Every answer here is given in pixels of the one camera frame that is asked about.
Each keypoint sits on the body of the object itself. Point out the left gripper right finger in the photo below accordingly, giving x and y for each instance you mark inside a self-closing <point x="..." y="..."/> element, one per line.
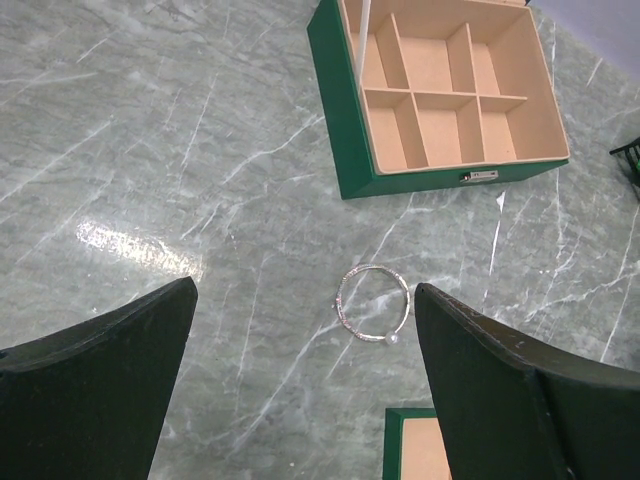
<point x="512" y="407"/>

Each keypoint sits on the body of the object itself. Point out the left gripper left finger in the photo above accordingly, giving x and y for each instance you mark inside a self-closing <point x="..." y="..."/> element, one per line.
<point x="89" y="401"/>

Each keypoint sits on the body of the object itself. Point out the green jewelry tray insert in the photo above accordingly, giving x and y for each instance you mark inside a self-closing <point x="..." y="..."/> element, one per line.
<point x="413" y="446"/>

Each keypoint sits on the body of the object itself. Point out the silver pearl bangle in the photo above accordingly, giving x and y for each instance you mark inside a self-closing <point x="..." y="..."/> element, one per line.
<point x="353" y="319"/>

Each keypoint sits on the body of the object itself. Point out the green jewelry box open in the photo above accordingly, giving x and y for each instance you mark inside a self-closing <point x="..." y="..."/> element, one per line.
<point x="427" y="95"/>

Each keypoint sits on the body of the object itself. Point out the black wire shelf rack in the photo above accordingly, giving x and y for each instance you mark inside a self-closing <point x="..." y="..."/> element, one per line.
<point x="630" y="153"/>

